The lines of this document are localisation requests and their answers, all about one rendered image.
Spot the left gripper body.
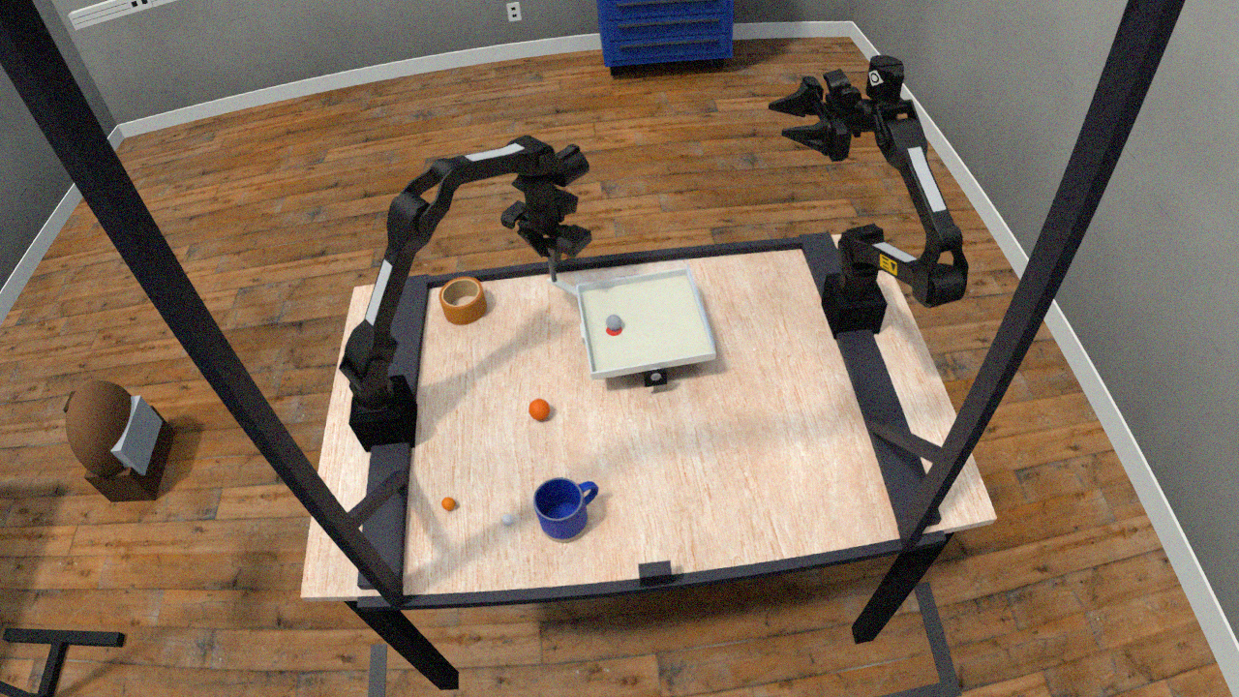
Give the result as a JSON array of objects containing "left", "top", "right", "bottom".
[{"left": 501, "top": 197, "right": 592, "bottom": 258}]

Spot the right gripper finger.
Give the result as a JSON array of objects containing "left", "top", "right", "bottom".
[
  {"left": 781, "top": 118, "right": 831, "bottom": 156},
  {"left": 769, "top": 80, "right": 808, "bottom": 118}
]

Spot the blue mug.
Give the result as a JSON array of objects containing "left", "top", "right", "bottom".
[{"left": 533, "top": 477, "right": 598, "bottom": 543}]

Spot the brown tape roll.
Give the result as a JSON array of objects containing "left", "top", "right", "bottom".
[{"left": 439, "top": 277, "right": 487, "bottom": 326}]

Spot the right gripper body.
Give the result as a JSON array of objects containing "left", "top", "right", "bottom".
[{"left": 802, "top": 76, "right": 869, "bottom": 162}]

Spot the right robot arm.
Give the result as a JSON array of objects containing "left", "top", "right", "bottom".
[{"left": 823, "top": 54, "right": 969, "bottom": 310}]

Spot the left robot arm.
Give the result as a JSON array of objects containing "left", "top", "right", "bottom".
[{"left": 339, "top": 136, "right": 589, "bottom": 413}]

